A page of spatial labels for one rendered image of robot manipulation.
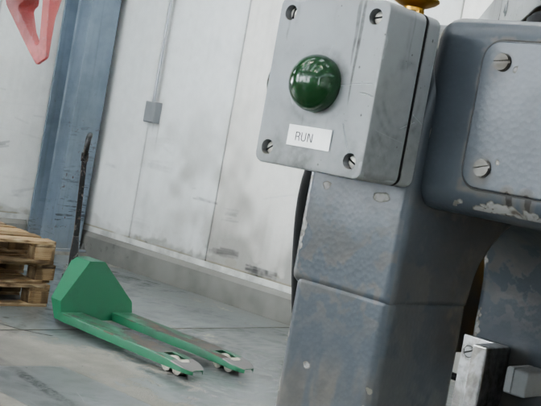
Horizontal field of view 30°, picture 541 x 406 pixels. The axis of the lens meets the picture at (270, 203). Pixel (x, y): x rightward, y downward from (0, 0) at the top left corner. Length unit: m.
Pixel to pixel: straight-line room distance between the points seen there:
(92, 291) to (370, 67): 5.77
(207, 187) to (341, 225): 7.65
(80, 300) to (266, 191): 2.13
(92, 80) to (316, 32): 8.63
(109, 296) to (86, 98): 3.17
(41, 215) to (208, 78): 2.19
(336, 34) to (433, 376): 0.21
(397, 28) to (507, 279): 0.28
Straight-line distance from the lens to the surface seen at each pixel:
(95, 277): 6.25
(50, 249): 6.53
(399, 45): 0.52
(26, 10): 0.89
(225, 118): 8.15
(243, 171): 7.93
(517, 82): 0.52
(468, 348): 0.76
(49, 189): 9.49
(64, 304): 6.11
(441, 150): 0.54
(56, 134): 9.47
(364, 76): 0.51
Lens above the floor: 1.25
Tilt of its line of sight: 3 degrees down
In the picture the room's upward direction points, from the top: 10 degrees clockwise
